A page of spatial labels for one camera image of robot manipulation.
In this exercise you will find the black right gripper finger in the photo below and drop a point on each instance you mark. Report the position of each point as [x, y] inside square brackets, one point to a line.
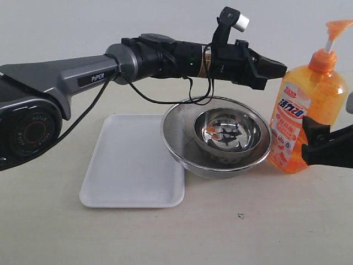
[327, 151]
[319, 134]

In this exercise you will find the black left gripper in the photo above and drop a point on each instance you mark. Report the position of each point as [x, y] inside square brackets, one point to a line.
[240, 64]

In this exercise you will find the orange pump soap bottle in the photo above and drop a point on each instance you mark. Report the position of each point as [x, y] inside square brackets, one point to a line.
[314, 90]

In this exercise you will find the small shiny steel bowl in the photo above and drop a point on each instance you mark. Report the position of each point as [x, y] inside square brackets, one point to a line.
[226, 135]

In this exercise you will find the large steel mesh colander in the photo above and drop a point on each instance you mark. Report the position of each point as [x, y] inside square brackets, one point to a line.
[177, 135]

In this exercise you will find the white rectangular plastic tray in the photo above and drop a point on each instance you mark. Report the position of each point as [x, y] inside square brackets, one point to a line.
[131, 166]

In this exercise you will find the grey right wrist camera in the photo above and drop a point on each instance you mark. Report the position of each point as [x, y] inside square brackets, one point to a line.
[349, 104]

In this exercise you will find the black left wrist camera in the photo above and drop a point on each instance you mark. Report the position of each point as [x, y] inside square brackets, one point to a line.
[229, 18]

